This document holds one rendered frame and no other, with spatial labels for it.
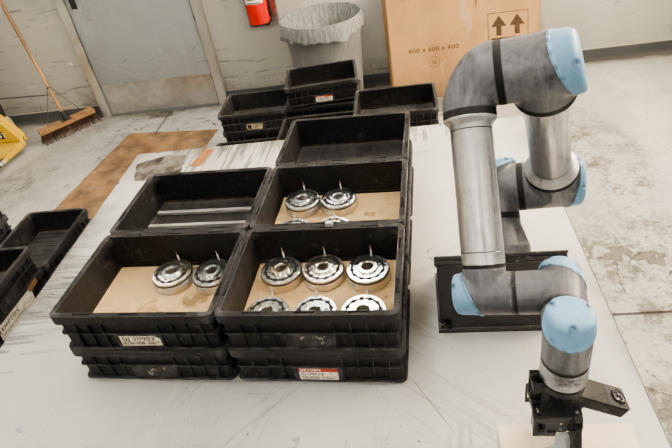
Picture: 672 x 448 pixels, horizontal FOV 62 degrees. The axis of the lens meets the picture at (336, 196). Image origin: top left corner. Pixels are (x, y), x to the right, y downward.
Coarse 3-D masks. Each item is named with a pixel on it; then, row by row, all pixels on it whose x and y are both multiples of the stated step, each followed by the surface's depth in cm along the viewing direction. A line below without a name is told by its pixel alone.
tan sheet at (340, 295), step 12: (264, 264) 145; (252, 288) 138; (264, 288) 138; (300, 288) 136; (336, 288) 134; (348, 288) 133; (384, 288) 131; (252, 300) 135; (288, 300) 133; (300, 300) 132; (336, 300) 131; (384, 300) 128
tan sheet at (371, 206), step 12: (384, 192) 164; (396, 192) 163; (360, 204) 161; (372, 204) 160; (384, 204) 159; (396, 204) 158; (288, 216) 161; (312, 216) 160; (324, 216) 159; (348, 216) 157; (360, 216) 156; (372, 216) 155; (384, 216) 154; (396, 216) 154
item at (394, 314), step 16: (368, 224) 136; (384, 224) 135; (400, 224) 134; (400, 240) 131; (240, 256) 133; (400, 256) 125; (400, 272) 120; (224, 288) 125; (400, 288) 116; (400, 304) 113; (224, 320) 118; (240, 320) 118; (256, 320) 117; (272, 320) 116; (288, 320) 116; (304, 320) 115; (320, 320) 114; (336, 320) 114; (352, 320) 113; (368, 320) 113; (384, 320) 112
